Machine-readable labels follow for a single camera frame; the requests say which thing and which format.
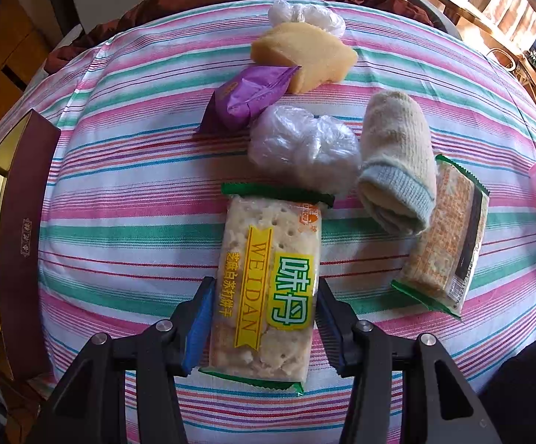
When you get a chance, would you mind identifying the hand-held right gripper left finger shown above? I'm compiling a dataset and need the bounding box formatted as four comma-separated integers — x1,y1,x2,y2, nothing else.
32,276,217,444

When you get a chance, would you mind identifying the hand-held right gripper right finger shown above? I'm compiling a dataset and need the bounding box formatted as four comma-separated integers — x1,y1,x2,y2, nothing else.
316,278,502,444

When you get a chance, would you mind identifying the green-edged cracker packet yellow label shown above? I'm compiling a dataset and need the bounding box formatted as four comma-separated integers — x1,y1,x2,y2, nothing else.
198,182,336,396

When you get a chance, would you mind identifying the gold tin box maroon outside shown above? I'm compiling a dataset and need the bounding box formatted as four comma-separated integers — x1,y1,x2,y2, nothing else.
0,108,63,382

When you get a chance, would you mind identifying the green-edged cracker packet brown side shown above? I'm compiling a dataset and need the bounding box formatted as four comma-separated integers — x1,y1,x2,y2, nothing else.
391,154,490,319

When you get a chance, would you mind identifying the clear plastic bag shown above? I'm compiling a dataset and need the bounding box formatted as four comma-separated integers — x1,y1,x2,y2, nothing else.
248,104,361,195

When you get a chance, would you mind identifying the cream sock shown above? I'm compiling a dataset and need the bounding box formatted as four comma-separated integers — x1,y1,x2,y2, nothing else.
357,91,438,236

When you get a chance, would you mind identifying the purple snack packet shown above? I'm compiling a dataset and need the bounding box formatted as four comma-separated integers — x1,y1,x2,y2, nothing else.
195,65,302,135

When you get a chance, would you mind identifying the yellow sponge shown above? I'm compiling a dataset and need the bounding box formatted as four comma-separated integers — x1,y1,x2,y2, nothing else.
250,21,359,94

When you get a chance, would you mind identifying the white knotted plastic bag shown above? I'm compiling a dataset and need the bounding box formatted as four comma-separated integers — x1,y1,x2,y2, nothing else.
268,0,345,38

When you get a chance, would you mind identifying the striped pink green tablecloth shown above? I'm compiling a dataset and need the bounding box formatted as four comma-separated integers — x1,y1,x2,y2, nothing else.
0,0,536,444

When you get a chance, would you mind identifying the person's dark clothing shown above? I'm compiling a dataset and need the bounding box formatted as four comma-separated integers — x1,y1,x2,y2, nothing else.
478,333,536,444

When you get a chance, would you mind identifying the maroon cloth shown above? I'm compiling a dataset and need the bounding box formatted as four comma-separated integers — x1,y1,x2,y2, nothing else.
46,0,435,72

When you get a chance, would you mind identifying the wooden side desk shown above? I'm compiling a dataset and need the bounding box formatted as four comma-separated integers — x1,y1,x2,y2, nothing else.
386,0,536,121

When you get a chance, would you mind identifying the beige curtain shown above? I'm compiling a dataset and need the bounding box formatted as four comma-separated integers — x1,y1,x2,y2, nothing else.
474,0,536,54

